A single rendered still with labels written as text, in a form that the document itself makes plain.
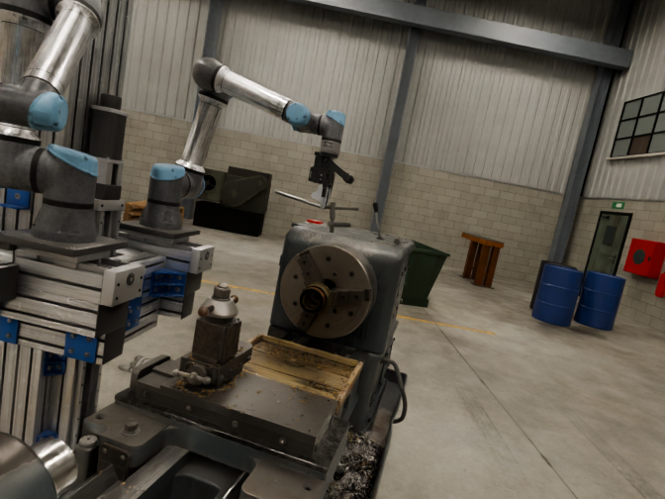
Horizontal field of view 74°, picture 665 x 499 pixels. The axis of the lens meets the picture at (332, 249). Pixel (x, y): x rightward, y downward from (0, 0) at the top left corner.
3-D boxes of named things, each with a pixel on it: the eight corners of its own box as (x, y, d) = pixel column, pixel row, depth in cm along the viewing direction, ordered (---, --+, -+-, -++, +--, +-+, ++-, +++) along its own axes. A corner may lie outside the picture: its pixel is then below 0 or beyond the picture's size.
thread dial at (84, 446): (83, 477, 84) (88, 430, 83) (98, 483, 83) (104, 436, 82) (66, 488, 81) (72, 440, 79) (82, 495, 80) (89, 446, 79)
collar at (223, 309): (212, 303, 97) (214, 290, 97) (243, 312, 95) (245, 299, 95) (191, 311, 90) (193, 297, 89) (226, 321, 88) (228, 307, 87)
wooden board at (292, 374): (257, 344, 148) (259, 332, 147) (360, 373, 139) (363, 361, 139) (211, 375, 119) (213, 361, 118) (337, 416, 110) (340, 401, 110)
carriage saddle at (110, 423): (167, 385, 109) (171, 362, 108) (346, 445, 98) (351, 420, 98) (66, 448, 80) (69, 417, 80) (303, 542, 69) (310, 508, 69)
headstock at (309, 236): (310, 295, 226) (324, 220, 221) (401, 318, 215) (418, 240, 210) (262, 323, 169) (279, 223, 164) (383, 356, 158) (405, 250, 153)
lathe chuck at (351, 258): (279, 314, 160) (302, 232, 155) (361, 345, 153) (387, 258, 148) (269, 320, 151) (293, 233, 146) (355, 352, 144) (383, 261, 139)
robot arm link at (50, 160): (87, 205, 111) (93, 151, 109) (27, 196, 107) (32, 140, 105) (100, 202, 122) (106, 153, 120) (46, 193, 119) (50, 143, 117)
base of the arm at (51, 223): (15, 233, 110) (19, 193, 108) (59, 229, 124) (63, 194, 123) (70, 245, 108) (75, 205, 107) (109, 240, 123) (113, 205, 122)
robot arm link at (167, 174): (140, 196, 159) (144, 158, 157) (160, 197, 172) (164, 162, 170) (170, 203, 157) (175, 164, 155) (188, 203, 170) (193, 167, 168)
